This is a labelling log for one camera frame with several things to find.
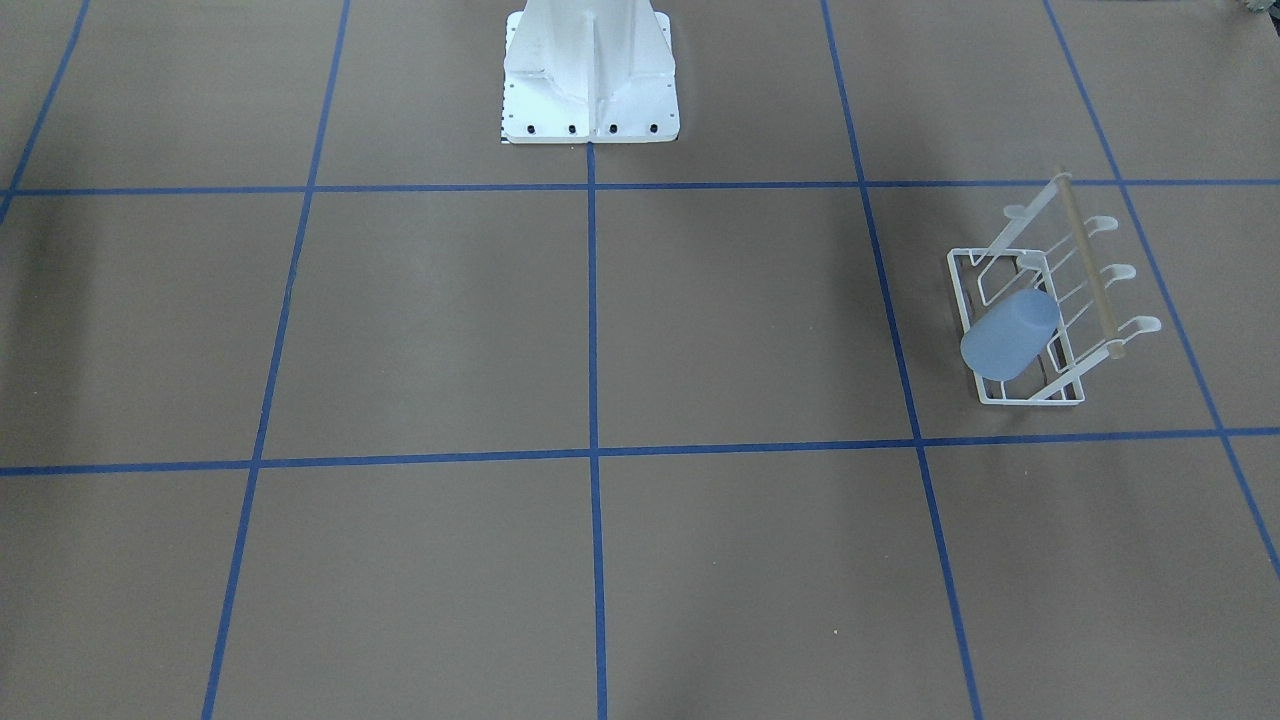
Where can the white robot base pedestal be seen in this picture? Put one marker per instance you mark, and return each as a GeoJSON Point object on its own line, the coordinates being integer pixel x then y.
{"type": "Point", "coordinates": [589, 72]}

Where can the white wire cup holder rack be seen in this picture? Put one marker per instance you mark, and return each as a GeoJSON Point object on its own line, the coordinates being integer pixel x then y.
{"type": "Point", "coordinates": [1048, 243]}

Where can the light blue plastic cup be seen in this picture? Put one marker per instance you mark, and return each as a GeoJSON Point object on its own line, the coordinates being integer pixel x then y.
{"type": "Point", "coordinates": [1005, 341]}

